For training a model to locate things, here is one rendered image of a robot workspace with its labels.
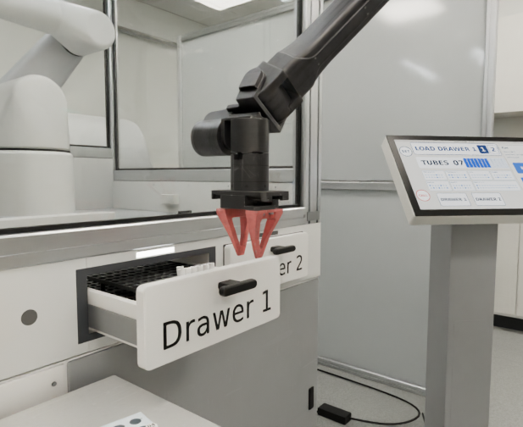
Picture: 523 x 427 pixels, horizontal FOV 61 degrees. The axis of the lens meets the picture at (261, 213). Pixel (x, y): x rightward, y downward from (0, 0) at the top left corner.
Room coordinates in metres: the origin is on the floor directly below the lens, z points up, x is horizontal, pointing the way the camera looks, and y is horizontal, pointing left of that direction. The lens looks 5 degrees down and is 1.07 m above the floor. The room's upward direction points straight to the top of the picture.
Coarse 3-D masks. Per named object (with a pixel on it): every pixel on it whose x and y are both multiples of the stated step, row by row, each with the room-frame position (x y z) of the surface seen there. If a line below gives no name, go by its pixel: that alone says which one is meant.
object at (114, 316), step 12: (192, 264) 0.87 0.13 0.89; (96, 300) 0.65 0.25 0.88; (108, 300) 0.63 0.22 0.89; (120, 300) 0.61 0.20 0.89; (132, 300) 0.61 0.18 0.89; (96, 312) 0.65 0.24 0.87; (108, 312) 0.63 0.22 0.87; (120, 312) 0.61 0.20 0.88; (132, 312) 0.59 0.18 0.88; (96, 324) 0.65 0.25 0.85; (108, 324) 0.63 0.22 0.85; (120, 324) 0.61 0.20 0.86; (132, 324) 0.59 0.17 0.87; (108, 336) 0.63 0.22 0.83; (120, 336) 0.61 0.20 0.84; (132, 336) 0.59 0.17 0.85
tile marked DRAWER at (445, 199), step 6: (462, 192) 1.29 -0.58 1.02; (438, 198) 1.26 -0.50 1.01; (444, 198) 1.26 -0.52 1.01; (450, 198) 1.27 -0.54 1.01; (456, 198) 1.27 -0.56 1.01; (462, 198) 1.27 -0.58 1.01; (468, 198) 1.28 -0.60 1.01; (444, 204) 1.25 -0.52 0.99; (450, 204) 1.25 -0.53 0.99; (456, 204) 1.25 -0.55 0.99; (462, 204) 1.26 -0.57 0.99; (468, 204) 1.26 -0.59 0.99
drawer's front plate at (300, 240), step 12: (276, 240) 1.00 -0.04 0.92; (288, 240) 1.04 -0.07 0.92; (300, 240) 1.08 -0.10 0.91; (228, 252) 0.88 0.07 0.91; (252, 252) 0.94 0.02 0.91; (264, 252) 0.97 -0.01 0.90; (288, 252) 1.04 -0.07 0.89; (300, 252) 1.08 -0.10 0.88; (228, 264) 0.88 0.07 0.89; (300, 264) 1.08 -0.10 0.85; (288, 276) 1.04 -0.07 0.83; (300, 276) 1.08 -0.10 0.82
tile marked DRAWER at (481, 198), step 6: (474, 192) 1.29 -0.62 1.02; (480, 192) 1.30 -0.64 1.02; (486, 192) 1.30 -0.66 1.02; (492, 192) 1.30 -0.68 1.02; (498, 192) 1.31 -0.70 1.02; (474, 198) 1.28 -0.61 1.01; (480, 198) 1.28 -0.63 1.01; (486, 198) 1.28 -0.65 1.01; (492, 198) 1.29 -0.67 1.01; (498, 198) 1.29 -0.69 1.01; (480, 204) 1.27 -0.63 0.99; (486, 204) 1.27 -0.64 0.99; (492, 204) 1.27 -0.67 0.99; (498, 204) 1.28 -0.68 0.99; (504, 204) 1.28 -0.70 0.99
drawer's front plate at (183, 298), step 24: (240, 264) 0.69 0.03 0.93; (264, 264) 0.74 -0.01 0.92; (144, 288) 0.55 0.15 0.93; (168, 288) 0.58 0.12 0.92; (192, 288) 0.61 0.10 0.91; (216, 288) 0.65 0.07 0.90; (264, 288) 0.74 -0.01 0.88; (144, 312) 0.55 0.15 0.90; (168, 312) 0.58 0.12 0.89; (192, 312) 0.61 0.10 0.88; (216, 312) 0.65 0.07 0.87; (264, 312) 0.74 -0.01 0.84; (144, 336) 0.55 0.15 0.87; (168, 336) 0.58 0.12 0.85; (192, 336) 0.61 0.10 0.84; (216, 336) 0.65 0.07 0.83; (144, 360) 0.55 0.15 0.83; (168, 360) 0.58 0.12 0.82
